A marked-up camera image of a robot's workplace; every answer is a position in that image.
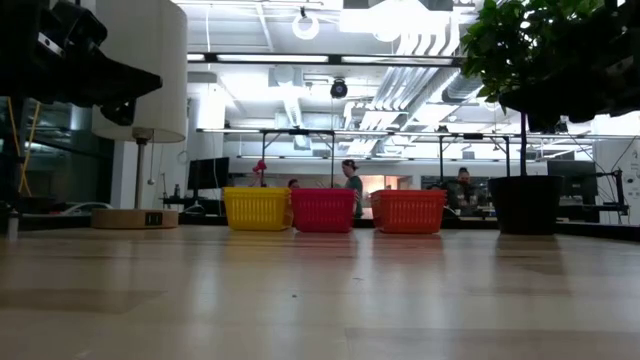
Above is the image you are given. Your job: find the yellow plastic slotted basket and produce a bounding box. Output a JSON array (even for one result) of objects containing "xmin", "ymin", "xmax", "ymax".
[
  {"xmin": 223, "ymin": 186, "xmax": 293, "ymax": 194},
  {"xmin": 224, "ymin": 191, "xmax": 292, "ymax": 232}
]

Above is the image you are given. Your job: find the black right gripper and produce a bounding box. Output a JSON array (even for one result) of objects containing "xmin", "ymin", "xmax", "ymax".
[{"xmin": 499, "ymin": 19, "xmax": 640, "ymax": 132}]

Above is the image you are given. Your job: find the white ring light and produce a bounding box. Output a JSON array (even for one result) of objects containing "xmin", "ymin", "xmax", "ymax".
[{"xmin": 291, "ymin": 5, "xmax": 321, "ymax": 42}]

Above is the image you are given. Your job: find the black frame post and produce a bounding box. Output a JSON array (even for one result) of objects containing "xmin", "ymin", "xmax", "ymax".
[{"xmin": 0, "ymin": 97, "xmax": 25, "ymax": 216}]

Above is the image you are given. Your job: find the yellow hanging cable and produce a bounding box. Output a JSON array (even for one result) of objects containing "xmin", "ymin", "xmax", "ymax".
[{"xmin": 7, "ymin": 97, "xmax": 41, "ymax": 197}]

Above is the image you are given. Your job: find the green potted plant black pot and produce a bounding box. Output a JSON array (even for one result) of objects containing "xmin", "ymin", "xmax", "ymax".
[{"xmin": 458, "ymin": 0, "xmax": 640, "ymax": 236}]

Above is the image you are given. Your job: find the small white cylinder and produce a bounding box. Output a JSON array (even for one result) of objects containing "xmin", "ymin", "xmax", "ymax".
[{"xmin": 5, "ymin": 209, "xmax": 21, "ymax": 242}]

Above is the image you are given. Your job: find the black overhead frame beam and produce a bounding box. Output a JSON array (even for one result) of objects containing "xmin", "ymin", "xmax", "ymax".
[{"xmin": 187, "ymin": 52, "xmax": 464, "ymax": 67}]

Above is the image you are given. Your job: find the black table edge rail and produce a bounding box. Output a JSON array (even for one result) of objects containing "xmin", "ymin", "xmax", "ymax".
[{"xmin": 0, "ymin": 213, "xmax": 640, "ymax": 242}]

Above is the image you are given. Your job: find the small red object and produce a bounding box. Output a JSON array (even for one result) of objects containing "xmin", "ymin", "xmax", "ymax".
[{"xmin": 251, "ymin": 159, "xmax": 269, "ymax": 189}]

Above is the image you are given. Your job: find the black computer monitor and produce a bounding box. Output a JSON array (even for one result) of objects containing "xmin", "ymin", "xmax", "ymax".
[
  {"xmin": 187, "ymin": 156, "xmax": 231, "ymax": 192},
  {"xmin": 546, "ymin": 159, "xmax": 600, "ymax": 205}
]

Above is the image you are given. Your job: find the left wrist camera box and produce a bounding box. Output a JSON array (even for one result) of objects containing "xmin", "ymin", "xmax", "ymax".
[{"xmin": 49, "ymin": 0, "xmax": 109, "ymax": 49}]

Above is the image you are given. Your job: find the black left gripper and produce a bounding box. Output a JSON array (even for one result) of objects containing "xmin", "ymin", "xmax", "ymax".
[{"xmin": 0, "ymin": 0, "xmax": 162, "ymax": 125}]

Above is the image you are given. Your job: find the red plastic slotted basket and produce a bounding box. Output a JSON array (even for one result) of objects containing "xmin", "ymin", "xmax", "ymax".
[
  {"xmin": 292, "ymin": 193, "xmax": 356, "ymax": 234},
  {"xmin": 290, "ymin": 188, "xmax": 357, "ymax": 196}
]

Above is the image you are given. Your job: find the black workstation frame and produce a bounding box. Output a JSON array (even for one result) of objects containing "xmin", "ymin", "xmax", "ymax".
[
  {"xmin": 259, "ymin": 128, "xmax": 337, "ymax": 190},
  {"xmin": 437, "ymin": 132, "xmax": 512, "ymax": 182}
]

